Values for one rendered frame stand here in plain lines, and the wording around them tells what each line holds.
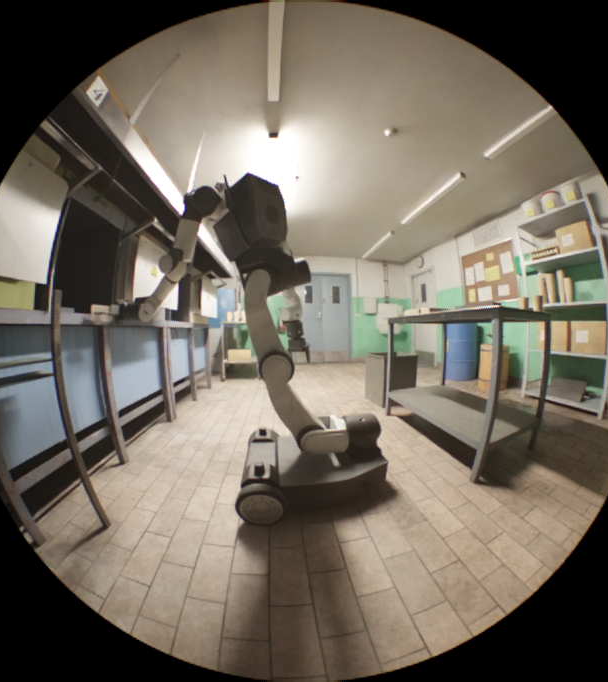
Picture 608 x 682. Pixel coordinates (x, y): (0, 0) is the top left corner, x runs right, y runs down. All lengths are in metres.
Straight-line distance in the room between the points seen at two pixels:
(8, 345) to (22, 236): 0.39
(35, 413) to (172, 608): 0.85
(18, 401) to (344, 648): 1.27
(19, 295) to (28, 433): 0.51
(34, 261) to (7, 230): 0.16
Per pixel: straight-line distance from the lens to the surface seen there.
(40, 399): 1.18
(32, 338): 1.15
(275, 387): 0.88
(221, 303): 4.36
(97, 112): 1.05
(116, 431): 1.48
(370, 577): 0.86
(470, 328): 3.69
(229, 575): 0.88
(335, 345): 5.36
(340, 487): 0.98
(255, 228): 0.89
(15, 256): 0.93
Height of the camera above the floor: 0.75
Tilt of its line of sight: 2 degrees down
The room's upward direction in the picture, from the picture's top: 1 degrees counter-clockwise
